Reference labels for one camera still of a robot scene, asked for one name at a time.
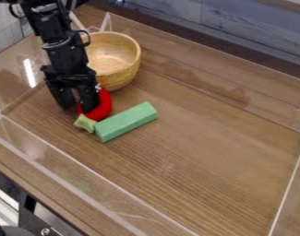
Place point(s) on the red plush radish toy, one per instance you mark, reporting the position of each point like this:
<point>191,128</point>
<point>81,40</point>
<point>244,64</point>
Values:
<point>88,119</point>

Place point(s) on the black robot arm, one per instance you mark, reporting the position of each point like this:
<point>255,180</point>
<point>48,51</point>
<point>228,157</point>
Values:
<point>49,18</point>

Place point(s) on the clear acrylic tray enclosure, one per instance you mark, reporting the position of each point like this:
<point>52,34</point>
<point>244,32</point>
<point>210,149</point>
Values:
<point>211,170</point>

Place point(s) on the black metal table frame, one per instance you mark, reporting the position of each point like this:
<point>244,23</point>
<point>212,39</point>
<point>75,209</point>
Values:
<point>29,221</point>

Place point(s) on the wooden bowl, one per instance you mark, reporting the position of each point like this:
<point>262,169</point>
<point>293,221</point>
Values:
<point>115,57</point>

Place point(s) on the green rectangular block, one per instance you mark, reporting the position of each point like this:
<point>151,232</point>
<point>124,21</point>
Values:
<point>125,121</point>

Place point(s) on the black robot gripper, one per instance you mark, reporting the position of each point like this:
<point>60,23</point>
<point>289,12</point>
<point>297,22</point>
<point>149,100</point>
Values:
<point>68,72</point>

